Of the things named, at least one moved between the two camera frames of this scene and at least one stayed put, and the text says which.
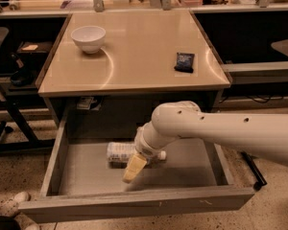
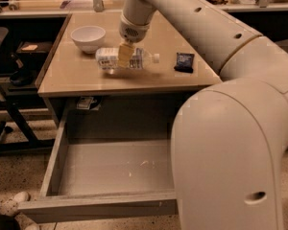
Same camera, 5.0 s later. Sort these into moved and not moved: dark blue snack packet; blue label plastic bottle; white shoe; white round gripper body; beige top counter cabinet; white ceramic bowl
Moved: blue label plastic bottle; white round gripper body
Not moved: dark blue snack packet; white shoe; beige top counter cabinet; white ceramic bowl
